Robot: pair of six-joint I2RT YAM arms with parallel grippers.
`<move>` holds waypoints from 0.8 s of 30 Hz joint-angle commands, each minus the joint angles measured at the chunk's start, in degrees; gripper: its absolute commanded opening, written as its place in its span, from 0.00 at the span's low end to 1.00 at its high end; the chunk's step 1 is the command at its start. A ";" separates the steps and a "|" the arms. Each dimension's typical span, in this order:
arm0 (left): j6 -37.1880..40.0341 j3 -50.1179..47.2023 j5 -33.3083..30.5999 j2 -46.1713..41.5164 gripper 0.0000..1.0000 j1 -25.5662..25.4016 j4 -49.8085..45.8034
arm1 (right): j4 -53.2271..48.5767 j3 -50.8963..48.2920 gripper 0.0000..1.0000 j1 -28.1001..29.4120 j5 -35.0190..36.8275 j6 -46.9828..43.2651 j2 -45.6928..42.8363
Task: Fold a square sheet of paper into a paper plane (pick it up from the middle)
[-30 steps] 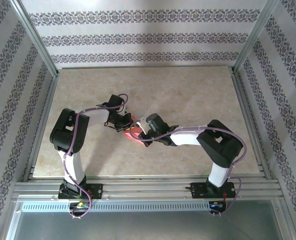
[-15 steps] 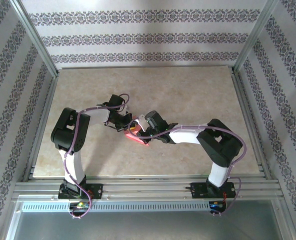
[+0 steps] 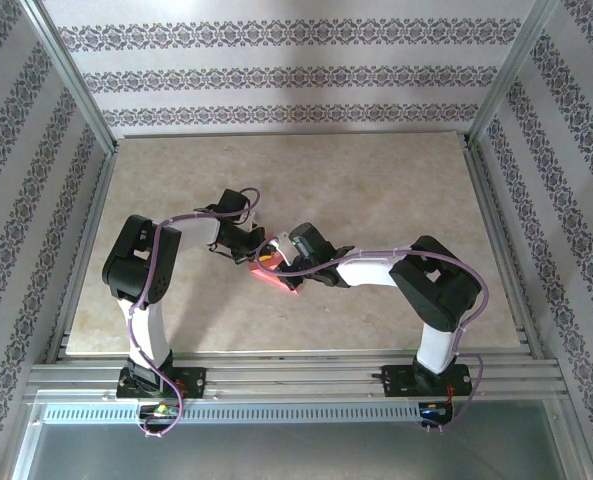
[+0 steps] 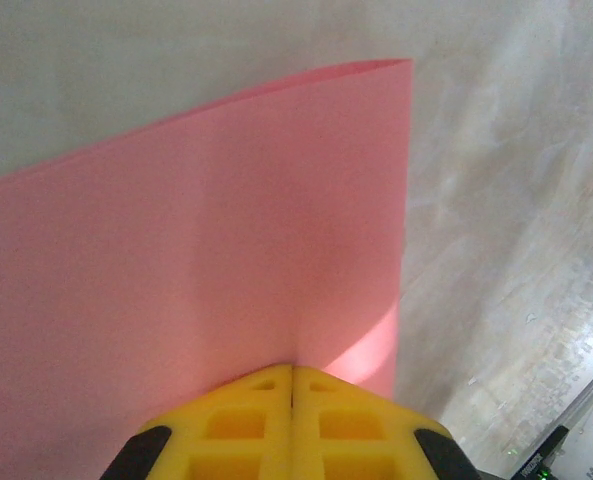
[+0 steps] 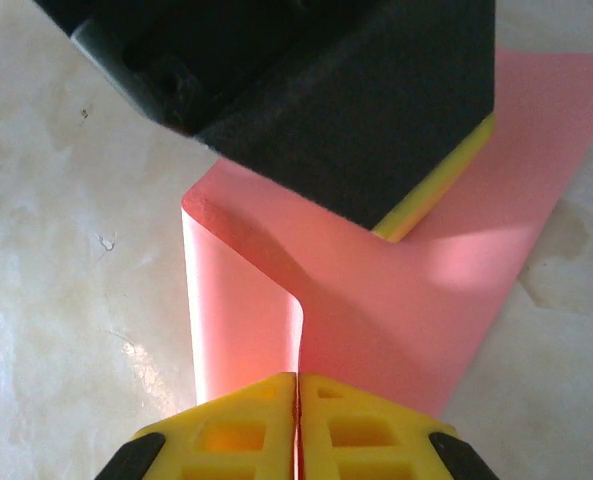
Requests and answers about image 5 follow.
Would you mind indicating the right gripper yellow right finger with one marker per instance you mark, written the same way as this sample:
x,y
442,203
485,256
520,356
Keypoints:
x,y
361,435

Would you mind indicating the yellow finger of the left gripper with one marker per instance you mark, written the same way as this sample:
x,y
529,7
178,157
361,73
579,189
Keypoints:
x,y
351,125

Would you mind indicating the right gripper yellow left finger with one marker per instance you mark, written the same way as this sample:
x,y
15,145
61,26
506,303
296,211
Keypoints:
x,y
236,435

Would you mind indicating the pink red cloth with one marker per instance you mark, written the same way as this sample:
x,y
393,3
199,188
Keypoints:
x,y
376,310

